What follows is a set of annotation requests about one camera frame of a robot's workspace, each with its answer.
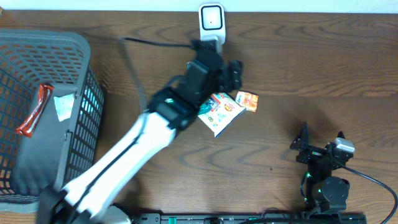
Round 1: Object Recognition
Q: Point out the small orange packet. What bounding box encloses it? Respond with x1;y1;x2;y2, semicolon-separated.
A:
235;91;259;113

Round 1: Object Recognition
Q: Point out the cream snack bag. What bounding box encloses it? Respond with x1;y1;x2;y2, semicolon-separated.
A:
198;93;246;138

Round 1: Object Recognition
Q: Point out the light blue wipes packet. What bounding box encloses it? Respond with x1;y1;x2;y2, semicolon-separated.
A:
53;93;75;122

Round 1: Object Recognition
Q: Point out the red snack bar wrapper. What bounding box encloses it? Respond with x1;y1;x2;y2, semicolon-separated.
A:
16;83;54;138

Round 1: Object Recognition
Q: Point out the blue mouthwash bottle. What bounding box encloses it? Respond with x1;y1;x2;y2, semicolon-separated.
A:
198;103;211;115

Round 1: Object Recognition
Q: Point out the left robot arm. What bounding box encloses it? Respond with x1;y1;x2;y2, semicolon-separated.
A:
36;59;243;223

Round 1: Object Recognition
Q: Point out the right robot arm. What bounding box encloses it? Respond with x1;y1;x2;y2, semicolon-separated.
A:
290;123;355;218

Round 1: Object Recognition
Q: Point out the white barcode scanner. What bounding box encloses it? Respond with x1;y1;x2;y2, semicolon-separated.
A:
198;3;226;54

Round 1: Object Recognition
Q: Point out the grey plastic shopping basket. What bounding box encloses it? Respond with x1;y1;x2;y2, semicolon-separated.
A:
1;29;104;213

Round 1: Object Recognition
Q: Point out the right black cable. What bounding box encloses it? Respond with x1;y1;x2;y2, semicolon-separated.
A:
332;158;398;224

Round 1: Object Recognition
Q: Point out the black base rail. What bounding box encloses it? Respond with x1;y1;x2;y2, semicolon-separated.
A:
131;210;367;224

